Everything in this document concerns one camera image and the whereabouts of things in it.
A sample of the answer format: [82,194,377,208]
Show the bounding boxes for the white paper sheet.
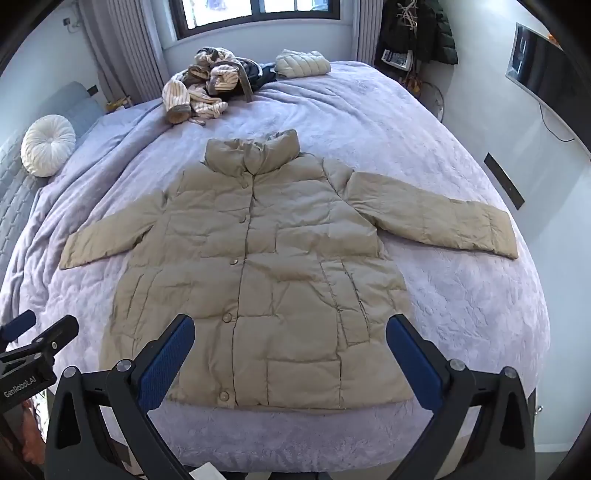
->
[187,463,228,480]

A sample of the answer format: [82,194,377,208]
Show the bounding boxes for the wall mounted television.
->
[505,21,591,163]

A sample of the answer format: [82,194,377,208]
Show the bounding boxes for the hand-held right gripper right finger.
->
[385,314,536,480]

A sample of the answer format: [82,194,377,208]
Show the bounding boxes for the folded pale puffer jacket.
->
[275,49,332,78]

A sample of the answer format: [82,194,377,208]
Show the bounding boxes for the printed hanging bag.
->
[380,48,414,71]

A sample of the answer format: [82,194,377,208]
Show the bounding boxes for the orange cloth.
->
[17,396,49,464]

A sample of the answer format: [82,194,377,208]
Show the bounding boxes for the dark garment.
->
[240,59,279,93]

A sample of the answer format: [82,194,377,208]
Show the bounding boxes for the round white pleated pillow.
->
[21,114,76,178]

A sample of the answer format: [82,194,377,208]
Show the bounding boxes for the dark framed window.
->
[168,0,355,41]

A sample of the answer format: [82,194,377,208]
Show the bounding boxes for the beige puffer jacket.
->
[59,129,520,411]

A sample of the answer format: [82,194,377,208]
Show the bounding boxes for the cream striped garment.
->
[161,47,256,125]

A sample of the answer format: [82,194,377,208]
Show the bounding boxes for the black hanging jacket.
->
[376,0,459,66]

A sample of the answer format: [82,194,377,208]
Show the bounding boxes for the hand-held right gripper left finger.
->
[45,314,197,480]

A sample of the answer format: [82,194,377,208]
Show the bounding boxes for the lavender fleece blanket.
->
[0,60,551,472]

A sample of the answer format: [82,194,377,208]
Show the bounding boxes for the black television cable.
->
[539,102,576,142]

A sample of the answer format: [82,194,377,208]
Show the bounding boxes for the grey curtain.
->
[352,0,387,70]
[78,0,172,106]

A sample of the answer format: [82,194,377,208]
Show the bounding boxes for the black wall panel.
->
[483,152,526,211]

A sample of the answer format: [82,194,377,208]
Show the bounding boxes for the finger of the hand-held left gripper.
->
[0,315,79,366]
[0,310,37,344]

